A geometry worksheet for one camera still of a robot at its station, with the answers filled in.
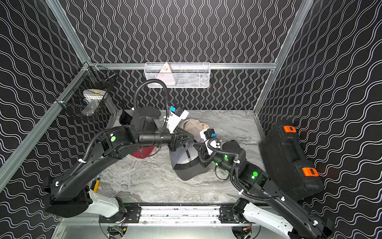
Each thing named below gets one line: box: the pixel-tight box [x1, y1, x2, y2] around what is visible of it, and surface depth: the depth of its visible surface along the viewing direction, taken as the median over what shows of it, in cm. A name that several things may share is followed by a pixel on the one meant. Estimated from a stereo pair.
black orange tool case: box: [259, 124, 325, 202], surface depth 70 cm
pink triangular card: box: [148, 62, 177, 87], surface depth 92 cm
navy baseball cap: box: [119, 110, 133, 125], surface depth 100 cm
